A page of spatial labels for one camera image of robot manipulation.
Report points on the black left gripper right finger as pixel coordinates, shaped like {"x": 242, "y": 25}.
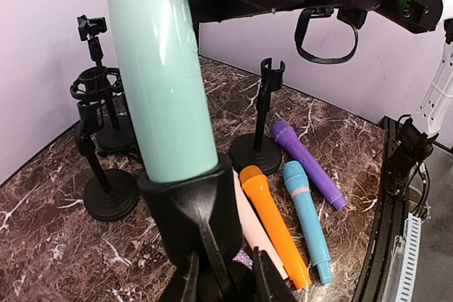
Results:
{"x": 270, "y": 286}

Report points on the orange microphone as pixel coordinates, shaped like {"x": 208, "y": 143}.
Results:
{"x": 255, "y": 185}

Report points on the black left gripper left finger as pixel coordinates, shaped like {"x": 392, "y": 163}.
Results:
{"x": 183, "y": 284}

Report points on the mint green microphone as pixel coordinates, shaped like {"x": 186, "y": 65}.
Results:
{"x": 157, "y": 54}

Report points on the black tripod microphone stand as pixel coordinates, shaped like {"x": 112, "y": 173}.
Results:
{"x": 103, "y": 116}

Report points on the black front table rail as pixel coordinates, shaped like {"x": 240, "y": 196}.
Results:
{"x": 388, "y": 223}

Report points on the beige pink microphone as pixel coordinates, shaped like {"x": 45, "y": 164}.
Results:
{"x": 252, "y": 228}

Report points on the black stand of purple microphone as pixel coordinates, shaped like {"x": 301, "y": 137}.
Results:
{"x": 256, "y": 148}

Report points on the blue microphone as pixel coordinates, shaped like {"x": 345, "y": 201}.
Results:
{"x": 297, "y": 184}

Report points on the black stand of blue microphone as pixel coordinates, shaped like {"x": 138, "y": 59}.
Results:
{"x": 112, "y": 194}

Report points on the white slotted cable duct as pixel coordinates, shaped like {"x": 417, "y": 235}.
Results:
{"x": 411, "y": 247}

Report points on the black stand of green microphone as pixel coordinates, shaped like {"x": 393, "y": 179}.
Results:
{"x": 200, "y": 214}

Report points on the glitter purple silver microphone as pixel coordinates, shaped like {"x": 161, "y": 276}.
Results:
{"x": 244, "y": 259}

